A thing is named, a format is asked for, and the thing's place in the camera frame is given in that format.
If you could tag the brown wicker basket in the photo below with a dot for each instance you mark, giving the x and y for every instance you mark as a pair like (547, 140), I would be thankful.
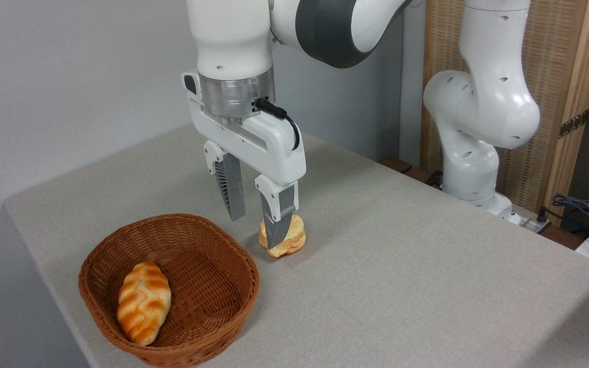
(212, 286)

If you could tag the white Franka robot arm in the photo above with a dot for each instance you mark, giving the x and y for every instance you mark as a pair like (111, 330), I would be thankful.
(478, 102)

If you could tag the round pale bread roll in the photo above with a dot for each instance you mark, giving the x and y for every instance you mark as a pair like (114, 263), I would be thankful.
(297, 239)

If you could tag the metal screen hinge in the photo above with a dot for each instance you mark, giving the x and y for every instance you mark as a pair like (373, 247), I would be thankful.
(574, 123)

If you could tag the brown wooden blocks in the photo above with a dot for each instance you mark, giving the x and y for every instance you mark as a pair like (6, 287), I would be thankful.
(402, 166)

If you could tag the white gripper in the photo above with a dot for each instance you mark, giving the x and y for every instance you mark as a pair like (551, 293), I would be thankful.
(269, 145)

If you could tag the braided golden bread loaf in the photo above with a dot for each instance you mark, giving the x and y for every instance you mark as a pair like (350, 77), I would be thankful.
(143, 304)

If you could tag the wooden woven screen panel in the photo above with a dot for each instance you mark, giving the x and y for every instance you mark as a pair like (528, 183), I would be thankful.
(552, 66)

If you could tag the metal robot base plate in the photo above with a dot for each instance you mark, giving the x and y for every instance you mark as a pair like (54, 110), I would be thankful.
(527, 221)

